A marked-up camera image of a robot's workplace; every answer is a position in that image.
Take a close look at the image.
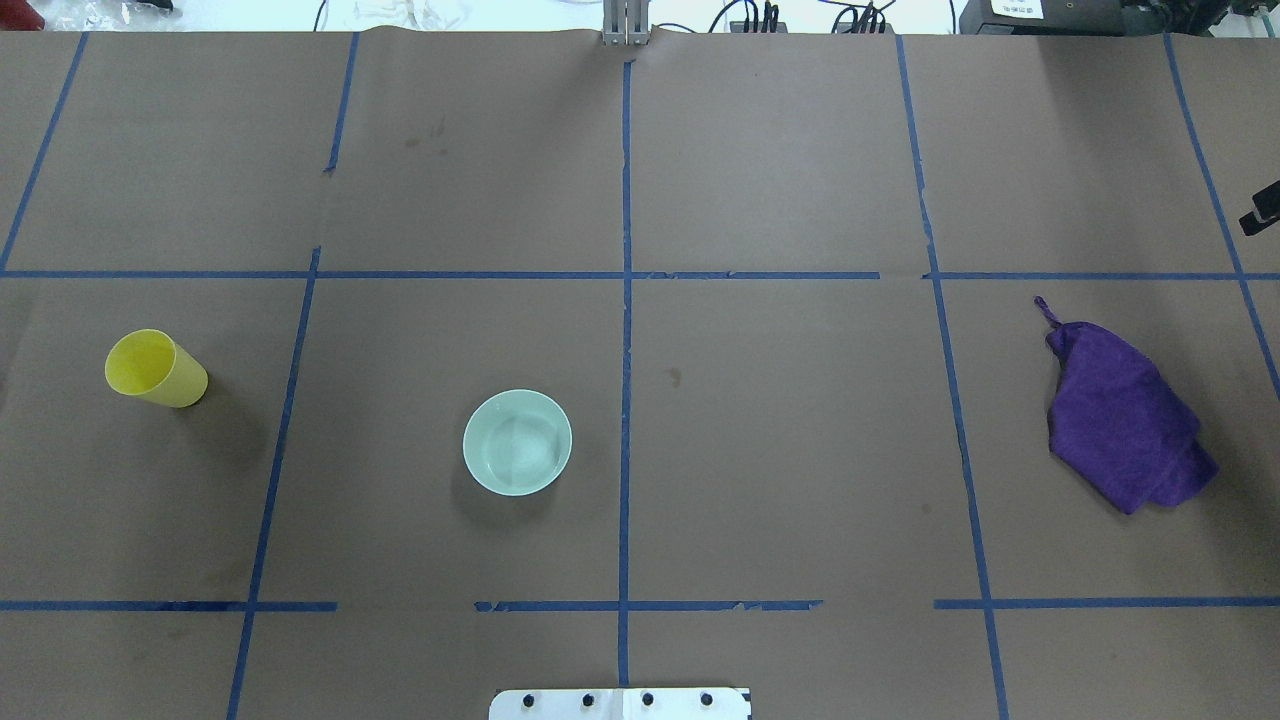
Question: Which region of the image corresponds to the purple cloth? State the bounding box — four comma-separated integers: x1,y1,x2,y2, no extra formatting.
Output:
1034,296,1220,515

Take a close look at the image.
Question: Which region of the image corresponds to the black device with label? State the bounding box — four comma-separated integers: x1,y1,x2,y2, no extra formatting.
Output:
957,1,1231,37

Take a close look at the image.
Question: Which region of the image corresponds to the light green bowl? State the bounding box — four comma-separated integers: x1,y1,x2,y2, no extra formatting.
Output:
461,389,573,497

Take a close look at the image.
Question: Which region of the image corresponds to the white mounting plate with bolts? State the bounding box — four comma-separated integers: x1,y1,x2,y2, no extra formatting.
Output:
488,687,753,719

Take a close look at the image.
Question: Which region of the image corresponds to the yellow plastic cup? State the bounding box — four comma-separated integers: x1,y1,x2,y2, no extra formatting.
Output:
104,329,209,409

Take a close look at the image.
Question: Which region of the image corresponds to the black cable bundle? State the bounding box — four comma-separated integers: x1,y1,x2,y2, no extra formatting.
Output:
708,0,896,35

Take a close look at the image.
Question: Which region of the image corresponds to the grey metal post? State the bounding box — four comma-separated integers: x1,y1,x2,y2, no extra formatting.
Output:
602,0,652,47

